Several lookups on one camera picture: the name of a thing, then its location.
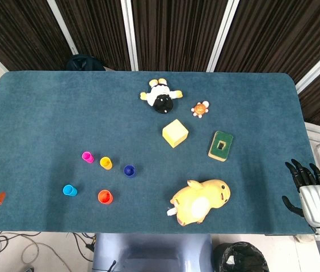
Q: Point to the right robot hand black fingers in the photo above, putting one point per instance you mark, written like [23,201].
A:
[317,204]

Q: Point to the light blue plastic cup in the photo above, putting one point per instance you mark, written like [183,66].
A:
[69,190]

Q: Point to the pink plastic cup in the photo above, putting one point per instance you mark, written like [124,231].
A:
[87,157]

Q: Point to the yellow plastic cup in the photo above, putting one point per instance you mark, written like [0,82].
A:
[105,163]

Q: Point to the dark blue plastic cup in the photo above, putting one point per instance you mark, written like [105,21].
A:
[129,170]

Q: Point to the blue felt table cover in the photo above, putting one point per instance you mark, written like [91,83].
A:
[49,113]

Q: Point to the black trash bin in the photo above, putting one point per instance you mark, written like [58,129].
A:
[239,258]

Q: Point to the green yellow sponge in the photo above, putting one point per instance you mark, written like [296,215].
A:
[219,151]

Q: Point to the yellow plush duck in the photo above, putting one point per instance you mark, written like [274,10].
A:
[199,201]

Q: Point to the orange plastic cup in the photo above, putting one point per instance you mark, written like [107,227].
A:
[104,197]

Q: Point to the dark backpack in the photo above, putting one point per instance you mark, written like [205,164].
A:
[84,63]

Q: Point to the orange turtle toy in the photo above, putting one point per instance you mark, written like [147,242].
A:
[200,109]

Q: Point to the yellow foam cube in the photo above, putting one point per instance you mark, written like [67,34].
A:
[174,133]

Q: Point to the blue-grey robot torso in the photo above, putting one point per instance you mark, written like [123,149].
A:
[151,252]

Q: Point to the black white plush doll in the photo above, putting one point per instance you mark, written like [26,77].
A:
[161,96]

